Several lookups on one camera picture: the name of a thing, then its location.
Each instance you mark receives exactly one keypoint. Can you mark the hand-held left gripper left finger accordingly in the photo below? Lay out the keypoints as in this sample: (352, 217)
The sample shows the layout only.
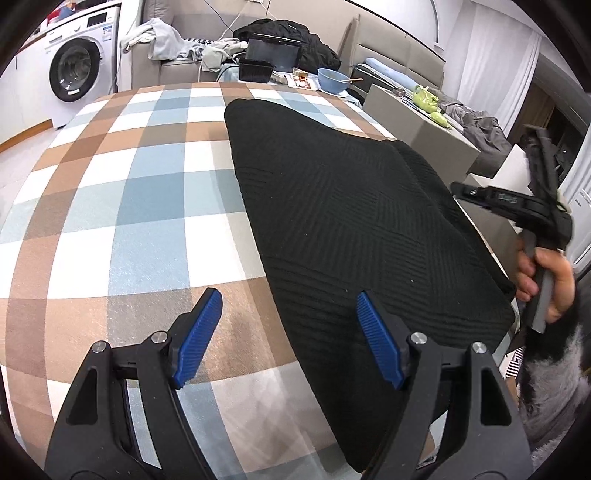
(198, 337)

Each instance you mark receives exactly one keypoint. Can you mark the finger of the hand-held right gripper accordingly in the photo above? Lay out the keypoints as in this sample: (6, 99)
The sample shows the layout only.
(542, 161)

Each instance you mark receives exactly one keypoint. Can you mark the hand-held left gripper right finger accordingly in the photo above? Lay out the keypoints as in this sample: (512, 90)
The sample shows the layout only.
(378, 341)

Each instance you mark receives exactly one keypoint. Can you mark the black knitted sweater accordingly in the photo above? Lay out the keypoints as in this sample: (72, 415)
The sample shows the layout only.
(346, 221)

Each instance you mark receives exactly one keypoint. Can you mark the person's right forearm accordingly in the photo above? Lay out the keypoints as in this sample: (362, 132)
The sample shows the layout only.
(549, 392)

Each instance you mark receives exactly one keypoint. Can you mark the grey clothes pile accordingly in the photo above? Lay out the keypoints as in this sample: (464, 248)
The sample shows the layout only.
(161, 39)

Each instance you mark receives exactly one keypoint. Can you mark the person's right hand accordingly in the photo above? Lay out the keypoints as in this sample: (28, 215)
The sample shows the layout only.
(561, 281)

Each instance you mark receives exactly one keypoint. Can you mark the grey blanket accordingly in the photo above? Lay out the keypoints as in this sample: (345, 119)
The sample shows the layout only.
(480, 129)

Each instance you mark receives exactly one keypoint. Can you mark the white floor appliance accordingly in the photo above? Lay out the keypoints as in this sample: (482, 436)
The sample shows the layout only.
(579, 221)

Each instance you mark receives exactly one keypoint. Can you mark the small green plush toy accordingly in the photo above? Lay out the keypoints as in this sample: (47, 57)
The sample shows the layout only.
(439, 120)

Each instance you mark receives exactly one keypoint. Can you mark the grey cabinet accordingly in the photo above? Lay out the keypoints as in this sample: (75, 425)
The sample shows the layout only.
(415, 134)

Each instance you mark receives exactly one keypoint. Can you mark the checked tablecloth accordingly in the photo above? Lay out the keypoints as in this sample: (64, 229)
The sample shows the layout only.
(115, 207)

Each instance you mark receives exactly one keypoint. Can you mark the beige bed headboard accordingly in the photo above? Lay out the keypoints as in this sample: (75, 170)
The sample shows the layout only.
(406, 60)

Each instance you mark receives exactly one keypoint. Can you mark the blue pillow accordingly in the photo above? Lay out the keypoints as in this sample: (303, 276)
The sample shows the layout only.
(388, 69)

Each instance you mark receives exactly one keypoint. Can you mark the blue bowl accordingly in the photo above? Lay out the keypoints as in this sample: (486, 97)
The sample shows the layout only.
(333, 79)

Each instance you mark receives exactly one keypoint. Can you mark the black jacket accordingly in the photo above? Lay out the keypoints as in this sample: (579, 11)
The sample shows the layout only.
(318, 50)

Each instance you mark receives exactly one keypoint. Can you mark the food plate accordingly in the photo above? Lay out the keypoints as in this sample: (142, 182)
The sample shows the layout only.
(298, 81)

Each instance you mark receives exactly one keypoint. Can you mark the beige sofa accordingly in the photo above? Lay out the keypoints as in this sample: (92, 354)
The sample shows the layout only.
(184, 74)

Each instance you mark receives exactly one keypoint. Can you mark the black plastic tray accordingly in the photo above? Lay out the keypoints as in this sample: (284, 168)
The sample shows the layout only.
(255, 71)

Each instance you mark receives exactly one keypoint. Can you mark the white washing machine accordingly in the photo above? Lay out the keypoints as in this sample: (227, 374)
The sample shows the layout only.
(76, 69)

